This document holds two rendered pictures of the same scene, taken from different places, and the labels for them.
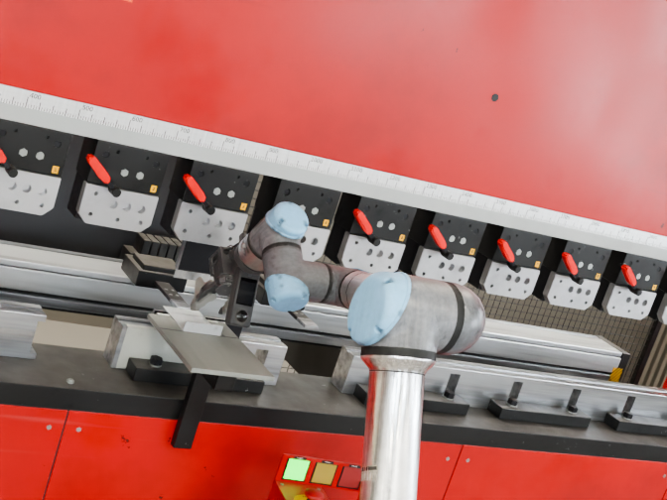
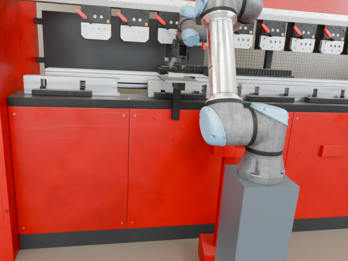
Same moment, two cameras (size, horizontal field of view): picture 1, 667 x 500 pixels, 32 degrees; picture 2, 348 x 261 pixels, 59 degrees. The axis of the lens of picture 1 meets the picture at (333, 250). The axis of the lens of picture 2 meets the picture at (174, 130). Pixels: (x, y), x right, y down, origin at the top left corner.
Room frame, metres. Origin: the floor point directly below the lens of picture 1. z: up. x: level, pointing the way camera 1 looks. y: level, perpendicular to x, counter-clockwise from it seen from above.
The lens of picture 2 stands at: (0.71, -0.40, 1.16)
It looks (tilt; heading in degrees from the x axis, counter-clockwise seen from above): 15 degrees down; 20
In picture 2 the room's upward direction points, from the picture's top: 4 degrees clockwise
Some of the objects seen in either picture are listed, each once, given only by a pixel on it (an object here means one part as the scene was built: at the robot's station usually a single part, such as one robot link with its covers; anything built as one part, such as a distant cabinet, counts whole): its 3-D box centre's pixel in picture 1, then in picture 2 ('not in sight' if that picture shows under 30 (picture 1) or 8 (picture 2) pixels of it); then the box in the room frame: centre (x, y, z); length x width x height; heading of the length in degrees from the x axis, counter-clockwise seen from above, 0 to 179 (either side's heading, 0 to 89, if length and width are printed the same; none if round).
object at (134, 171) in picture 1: (117, 182); (134, 25); (2.26, 0.44, 1.26); 0.15 x 0.09 x 0.17; 122
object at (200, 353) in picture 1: (208, 346); (177, 78); (2.26, 0.18, 1.00); 0.26 x 0.18 x 0.01; 32
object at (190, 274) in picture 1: (201, 259); (173, 52); (2.38, 0.26, 1.13); 0.10 x 0.02 x 0.10; 122
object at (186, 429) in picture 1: (200, 405); (177, 101); (2.22, 0.16, 0.88); 0.14 x 0.04 x 0.22; 32
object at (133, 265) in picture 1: (165, 283); (169, 71); (2.53, 0.33, 1.01); 0.26 x 0.12 x 0.05; 32
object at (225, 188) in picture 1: (208, 199); (170, 28); (2.37, 0.27, 1.26); 0.15 x 0.09 x 0.17; 122
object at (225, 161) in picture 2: not in sight; (224, 200); (2.20, -0.16, 0.39); 0.06 x 0.06 x 0.54; 24
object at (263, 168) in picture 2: not in sight; (262, 160); (1.68, -0.35, 0.82); 0.15 x 0.15 x 0.10
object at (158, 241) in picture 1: (207, 255); (190, 68); (2.83, 0.29, 1.02); 0.37 x 0.06 x 0.04; 122
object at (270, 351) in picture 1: (198, 351); (180, 88); (2.41, 0.21, 0.92); 0.39 x 0.06 x 0.10; 122
